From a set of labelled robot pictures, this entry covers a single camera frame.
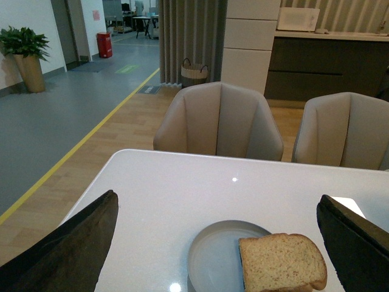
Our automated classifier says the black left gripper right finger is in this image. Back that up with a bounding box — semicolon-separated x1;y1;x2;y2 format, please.
317;195;388;291

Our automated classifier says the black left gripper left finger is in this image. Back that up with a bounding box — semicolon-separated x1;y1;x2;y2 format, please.
1;190;119;291

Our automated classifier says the slice of brown bread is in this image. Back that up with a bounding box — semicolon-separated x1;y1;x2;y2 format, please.
239;233;328;291

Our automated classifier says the light blue round plate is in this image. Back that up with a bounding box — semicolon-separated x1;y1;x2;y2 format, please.
187;220;270;291

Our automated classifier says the beige armchair right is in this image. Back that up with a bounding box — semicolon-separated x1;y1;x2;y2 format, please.
292;92;388;171

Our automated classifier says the beige armchair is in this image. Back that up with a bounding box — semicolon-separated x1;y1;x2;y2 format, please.
292;92;388;171
153;82;283;161

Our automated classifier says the beige armchair left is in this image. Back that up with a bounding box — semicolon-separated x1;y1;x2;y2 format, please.
153;82;283;161

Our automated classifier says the dark kitchen counter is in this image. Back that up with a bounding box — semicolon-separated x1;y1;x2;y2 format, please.
264;33;388;102

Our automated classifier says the potted green plant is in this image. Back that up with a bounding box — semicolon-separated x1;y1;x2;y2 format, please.
1;26;49;93

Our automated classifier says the red bin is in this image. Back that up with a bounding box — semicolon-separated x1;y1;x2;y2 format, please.
97;32;112;58

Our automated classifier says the white microwave oven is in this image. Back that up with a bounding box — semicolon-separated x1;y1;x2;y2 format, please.
277;7;320;32

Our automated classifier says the white drawer cabinet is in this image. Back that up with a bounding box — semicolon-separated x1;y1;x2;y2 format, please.
221;0;280;94

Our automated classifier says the grey curtain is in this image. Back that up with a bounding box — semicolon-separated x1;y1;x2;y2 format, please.
159;0;227;84

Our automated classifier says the woven basket with handles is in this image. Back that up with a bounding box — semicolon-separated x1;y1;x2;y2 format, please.
181;58;208;88

